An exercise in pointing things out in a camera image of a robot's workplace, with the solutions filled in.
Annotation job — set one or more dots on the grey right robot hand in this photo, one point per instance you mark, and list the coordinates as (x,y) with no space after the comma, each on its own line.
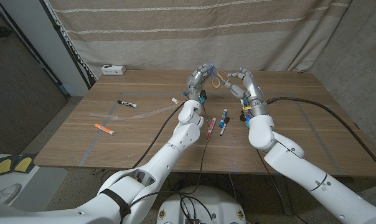
(253,88)

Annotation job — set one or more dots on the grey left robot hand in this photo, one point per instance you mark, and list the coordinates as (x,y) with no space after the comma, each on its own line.
(195,81)

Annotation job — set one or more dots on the red marker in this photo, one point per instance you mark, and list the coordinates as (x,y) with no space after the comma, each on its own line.
(211,126)

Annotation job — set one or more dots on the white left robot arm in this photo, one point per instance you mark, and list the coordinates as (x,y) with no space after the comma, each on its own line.
(175,146)

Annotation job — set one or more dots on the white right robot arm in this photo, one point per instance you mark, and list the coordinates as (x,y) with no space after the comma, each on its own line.
(300,168)

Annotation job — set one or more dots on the blue marker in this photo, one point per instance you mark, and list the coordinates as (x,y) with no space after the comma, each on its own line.
(223,118)

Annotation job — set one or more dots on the thin white black-capped marker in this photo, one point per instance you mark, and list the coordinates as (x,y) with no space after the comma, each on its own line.
(223,127)

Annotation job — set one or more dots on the beige striped curtain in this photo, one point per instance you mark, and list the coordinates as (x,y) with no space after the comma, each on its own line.
(191,31)

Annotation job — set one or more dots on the black marker with white label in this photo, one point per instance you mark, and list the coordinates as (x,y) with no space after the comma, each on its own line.
(127,104)

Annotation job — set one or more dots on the white power strip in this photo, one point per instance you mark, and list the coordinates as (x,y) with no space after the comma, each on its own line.
(113,70)

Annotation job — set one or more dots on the orange marker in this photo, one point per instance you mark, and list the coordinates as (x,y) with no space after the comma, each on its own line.
(104,129)

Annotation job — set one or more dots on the grey table leg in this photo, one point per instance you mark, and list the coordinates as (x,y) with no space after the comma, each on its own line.
(284,199)

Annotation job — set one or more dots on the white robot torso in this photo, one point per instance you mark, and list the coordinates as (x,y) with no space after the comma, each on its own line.
(213,202)

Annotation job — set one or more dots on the white floor platform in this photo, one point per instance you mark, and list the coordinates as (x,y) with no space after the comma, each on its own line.
(35,186)

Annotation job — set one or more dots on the white sneaker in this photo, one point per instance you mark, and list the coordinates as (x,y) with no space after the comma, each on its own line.
(2,194)

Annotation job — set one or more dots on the black metal frame bar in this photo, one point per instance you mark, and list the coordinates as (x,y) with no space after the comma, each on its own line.
(66,46)

